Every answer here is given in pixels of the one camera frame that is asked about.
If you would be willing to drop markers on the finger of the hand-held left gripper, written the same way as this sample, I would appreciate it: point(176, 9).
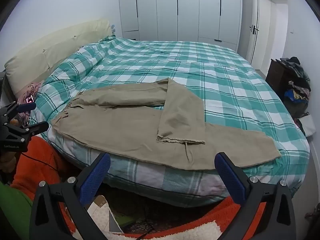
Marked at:
point(37, 127)
point(26, 106)

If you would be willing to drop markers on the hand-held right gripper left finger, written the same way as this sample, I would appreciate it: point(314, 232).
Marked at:
point(96, 177)

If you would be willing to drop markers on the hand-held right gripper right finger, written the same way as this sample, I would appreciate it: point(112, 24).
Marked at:
point(230, 177)

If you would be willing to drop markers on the khaki pants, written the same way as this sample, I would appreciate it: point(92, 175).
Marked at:
point(125, 135)

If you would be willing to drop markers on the pink patterned cloth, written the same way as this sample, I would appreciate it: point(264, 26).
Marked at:
point(33, 87)

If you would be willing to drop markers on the white paper bag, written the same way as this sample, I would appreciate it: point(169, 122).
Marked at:
point(100, 217)

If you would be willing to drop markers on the green cloth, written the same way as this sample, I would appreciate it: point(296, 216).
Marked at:
point(12, 205)

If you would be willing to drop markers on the green plaid pillow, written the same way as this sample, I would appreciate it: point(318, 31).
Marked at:
point(72, 65)

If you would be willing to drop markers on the cream padded headboard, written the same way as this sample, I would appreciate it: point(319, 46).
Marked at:
point(50, 47)

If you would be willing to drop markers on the patterned rug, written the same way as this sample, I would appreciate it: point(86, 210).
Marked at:
point(155, 210)

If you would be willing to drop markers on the green plaid duvet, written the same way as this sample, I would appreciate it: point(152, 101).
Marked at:
point(225, 80)

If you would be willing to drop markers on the dark wooden dresser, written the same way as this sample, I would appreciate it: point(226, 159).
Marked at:
point(276, 75)

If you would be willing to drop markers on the pile of clothes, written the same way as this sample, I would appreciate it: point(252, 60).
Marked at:
point(298, 87)

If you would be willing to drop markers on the small white blue object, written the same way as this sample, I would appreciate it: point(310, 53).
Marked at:
point(113, 29)

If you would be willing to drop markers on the white door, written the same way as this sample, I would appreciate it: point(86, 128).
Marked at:
point(260, 30)

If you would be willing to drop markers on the white wardrobe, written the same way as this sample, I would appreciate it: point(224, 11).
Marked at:
point(180, 7)

